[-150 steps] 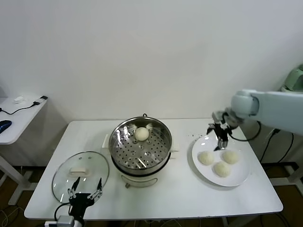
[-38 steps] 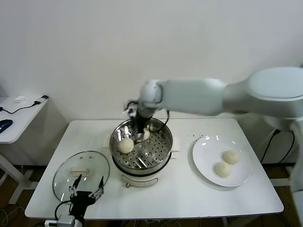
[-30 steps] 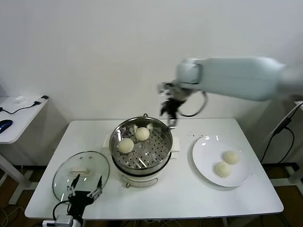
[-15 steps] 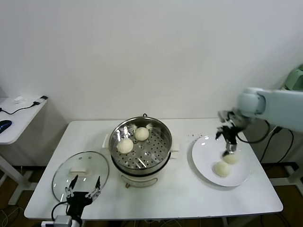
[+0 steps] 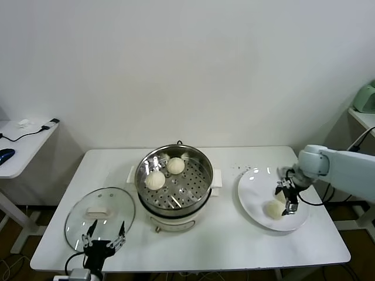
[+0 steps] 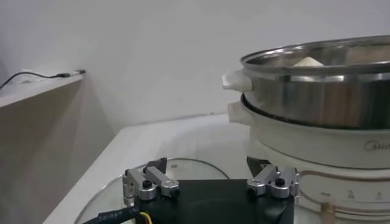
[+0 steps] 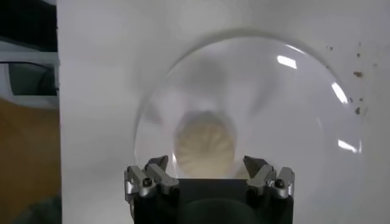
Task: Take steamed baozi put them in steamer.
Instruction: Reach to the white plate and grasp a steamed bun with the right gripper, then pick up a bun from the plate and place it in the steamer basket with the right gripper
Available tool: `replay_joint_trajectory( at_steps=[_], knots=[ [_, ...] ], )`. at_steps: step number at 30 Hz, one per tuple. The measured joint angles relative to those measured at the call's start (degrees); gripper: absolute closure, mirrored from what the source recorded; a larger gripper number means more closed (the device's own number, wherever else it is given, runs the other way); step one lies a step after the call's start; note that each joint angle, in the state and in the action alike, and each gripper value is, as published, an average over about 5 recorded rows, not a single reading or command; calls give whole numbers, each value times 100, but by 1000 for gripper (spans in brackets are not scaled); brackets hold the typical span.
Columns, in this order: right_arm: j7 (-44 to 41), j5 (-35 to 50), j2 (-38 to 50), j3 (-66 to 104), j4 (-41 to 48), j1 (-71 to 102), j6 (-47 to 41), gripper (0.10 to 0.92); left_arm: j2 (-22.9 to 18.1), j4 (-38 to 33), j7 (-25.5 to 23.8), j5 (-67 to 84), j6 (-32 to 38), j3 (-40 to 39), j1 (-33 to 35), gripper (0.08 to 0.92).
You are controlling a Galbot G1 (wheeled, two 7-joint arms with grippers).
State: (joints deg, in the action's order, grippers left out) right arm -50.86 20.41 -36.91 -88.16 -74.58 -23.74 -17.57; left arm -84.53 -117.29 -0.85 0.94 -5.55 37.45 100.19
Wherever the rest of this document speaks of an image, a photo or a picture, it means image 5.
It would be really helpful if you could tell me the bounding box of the perforated steel steamer basket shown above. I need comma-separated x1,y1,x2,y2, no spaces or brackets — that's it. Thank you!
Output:
127,145,223,214

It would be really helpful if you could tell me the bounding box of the white side desk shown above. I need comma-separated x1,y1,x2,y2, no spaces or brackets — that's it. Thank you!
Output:
333,107,375,234
0,118,61,255

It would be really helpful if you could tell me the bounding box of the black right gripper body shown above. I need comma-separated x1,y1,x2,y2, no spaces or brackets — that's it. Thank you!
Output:
281,174,306,206

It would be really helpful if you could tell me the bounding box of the round glass pot lid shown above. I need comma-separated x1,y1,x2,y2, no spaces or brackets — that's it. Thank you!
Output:
64,187,136,253

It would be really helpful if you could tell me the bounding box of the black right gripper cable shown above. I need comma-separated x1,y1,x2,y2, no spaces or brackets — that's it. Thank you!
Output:
297,179,328,207

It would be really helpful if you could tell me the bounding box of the white round plate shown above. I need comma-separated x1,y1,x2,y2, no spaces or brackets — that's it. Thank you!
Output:
237,167,311,232

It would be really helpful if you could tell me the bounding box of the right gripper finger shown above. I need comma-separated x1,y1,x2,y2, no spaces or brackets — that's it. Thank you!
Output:
282,199,300,217
274,180,291,196

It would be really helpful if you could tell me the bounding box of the mint green appliance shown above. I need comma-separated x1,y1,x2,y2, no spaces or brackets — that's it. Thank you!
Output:
351,81,375,114

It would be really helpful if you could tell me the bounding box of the thin white cable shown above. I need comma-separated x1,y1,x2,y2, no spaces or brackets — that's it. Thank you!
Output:
351,126,375,147

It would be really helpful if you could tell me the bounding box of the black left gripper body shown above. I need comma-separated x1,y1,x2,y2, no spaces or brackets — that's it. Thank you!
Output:
83,239,115,273

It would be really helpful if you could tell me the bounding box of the blue computer mouse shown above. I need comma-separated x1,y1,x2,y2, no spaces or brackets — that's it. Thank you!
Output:
0,148,16,166

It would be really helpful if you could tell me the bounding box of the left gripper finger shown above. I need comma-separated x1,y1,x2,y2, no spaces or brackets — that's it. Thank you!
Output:
81,219,98,250
106,221,127,253

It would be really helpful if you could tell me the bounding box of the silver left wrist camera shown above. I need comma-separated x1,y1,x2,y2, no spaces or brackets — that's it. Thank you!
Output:
53,268,92,281

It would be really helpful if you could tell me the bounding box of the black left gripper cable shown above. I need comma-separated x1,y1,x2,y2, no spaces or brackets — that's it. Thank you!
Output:
64,252,88,275

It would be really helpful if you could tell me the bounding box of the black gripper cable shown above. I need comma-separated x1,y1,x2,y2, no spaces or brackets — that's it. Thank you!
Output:
64,252,88,275
297,179,328,207

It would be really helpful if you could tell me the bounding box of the black USB cable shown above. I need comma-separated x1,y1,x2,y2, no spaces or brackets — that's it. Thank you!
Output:
0,125,49,143

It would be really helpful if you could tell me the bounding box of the black power adapter cable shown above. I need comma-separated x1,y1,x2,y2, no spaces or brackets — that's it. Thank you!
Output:
322,127,375,203

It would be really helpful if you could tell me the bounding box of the cream electric cooker base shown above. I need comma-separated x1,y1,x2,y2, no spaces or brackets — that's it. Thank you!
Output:
137,187,220,235

